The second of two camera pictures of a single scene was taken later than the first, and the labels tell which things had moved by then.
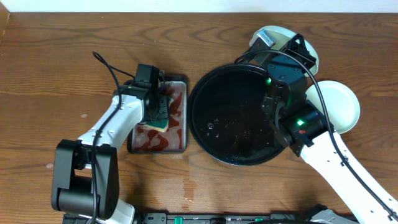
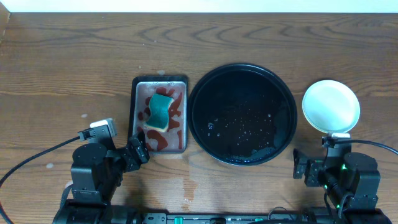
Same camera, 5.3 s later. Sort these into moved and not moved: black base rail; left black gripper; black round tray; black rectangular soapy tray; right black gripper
Moved: left black gripper; right black gripper
Not moved: black rectangular soapy tray; black round tray; black base rail
